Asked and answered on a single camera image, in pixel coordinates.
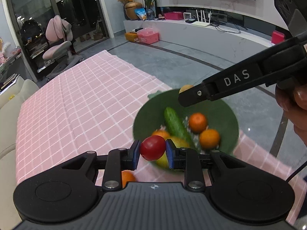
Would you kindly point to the pink checked tablecloth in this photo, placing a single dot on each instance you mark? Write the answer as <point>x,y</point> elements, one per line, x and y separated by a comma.
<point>93,106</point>

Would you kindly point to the yellow box on floor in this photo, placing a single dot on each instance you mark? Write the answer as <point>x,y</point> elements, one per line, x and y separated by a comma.
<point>131,36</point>

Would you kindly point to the green colander bowl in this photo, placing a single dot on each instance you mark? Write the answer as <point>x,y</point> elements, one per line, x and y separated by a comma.
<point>219,117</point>

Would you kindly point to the red cherry tomato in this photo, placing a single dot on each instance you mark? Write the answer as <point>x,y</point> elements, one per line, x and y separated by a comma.
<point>152,148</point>

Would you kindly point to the blue snack bag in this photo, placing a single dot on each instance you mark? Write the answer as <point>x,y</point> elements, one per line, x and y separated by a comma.
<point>141,13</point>

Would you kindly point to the white wifi router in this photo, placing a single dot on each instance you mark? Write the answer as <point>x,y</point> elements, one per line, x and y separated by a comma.
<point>203,19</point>

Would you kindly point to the person's right hand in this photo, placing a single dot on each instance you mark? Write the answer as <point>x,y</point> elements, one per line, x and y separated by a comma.
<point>294,106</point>

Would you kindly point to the pink storage box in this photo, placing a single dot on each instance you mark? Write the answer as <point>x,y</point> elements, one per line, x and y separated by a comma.
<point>148,35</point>

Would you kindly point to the orange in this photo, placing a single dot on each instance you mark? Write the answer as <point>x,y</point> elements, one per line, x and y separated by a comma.
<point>127,177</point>
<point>209,139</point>
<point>162,133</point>
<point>197,122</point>

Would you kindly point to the magenta box on console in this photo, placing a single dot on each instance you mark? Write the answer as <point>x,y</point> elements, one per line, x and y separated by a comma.
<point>174,16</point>

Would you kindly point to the potted green plant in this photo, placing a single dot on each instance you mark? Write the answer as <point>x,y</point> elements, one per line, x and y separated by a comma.
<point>150,1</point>

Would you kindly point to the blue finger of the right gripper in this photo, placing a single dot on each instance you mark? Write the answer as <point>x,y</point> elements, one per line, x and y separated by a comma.
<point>193,95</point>

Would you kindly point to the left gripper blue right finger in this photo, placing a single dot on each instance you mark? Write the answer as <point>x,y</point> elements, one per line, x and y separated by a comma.
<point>188,161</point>

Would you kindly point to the pink office chair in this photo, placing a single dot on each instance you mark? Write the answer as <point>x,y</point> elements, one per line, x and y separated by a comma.
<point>59,31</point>

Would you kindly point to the beige sofa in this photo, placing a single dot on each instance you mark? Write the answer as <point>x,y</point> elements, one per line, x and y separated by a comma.
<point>11,102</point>

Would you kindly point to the green cucumber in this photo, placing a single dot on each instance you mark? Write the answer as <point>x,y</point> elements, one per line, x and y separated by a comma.
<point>176,127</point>

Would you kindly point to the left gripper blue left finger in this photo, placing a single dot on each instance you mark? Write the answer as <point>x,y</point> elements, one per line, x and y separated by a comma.
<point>115,162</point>

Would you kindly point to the golden round vase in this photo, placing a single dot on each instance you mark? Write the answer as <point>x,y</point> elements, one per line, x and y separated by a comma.
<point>130,9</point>

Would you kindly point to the white tv console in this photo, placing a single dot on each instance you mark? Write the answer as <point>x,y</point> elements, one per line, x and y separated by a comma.
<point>221,43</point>

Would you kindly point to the desk with books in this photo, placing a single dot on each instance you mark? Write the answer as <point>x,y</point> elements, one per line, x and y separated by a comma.
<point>5,66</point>

